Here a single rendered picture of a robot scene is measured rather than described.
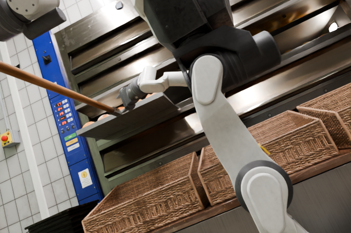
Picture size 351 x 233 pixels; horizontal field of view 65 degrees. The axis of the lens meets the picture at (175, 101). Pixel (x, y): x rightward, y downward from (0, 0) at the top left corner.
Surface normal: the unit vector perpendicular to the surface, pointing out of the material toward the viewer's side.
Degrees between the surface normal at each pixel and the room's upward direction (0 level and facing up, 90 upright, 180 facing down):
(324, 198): 90
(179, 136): 70
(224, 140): 90
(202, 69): 90
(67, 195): 90
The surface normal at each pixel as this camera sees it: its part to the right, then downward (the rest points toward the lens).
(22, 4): 0.02, 0.33
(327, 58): -0.35, -0.48
